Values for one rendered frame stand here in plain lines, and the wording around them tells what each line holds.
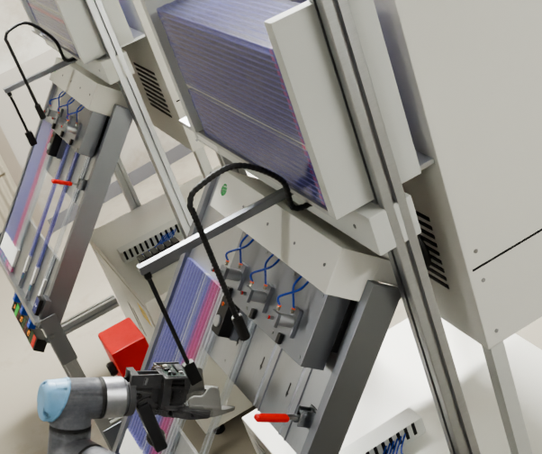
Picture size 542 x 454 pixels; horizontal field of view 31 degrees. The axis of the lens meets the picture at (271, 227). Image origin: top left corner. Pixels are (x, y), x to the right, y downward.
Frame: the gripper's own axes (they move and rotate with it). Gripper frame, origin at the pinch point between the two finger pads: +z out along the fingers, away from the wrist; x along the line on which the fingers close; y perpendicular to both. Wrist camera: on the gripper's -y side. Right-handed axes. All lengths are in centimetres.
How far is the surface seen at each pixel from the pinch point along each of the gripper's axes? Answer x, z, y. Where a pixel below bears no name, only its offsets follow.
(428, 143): -31, 13, 60
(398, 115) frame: -34, 4, 64
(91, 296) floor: 257, 55, -79
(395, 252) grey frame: -35, 8, 43
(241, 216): -8.6, -6.5, 40.1
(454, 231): -31, 21, 46
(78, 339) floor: 227, 42, -87
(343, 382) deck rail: -32.0, 5.3, 19.5
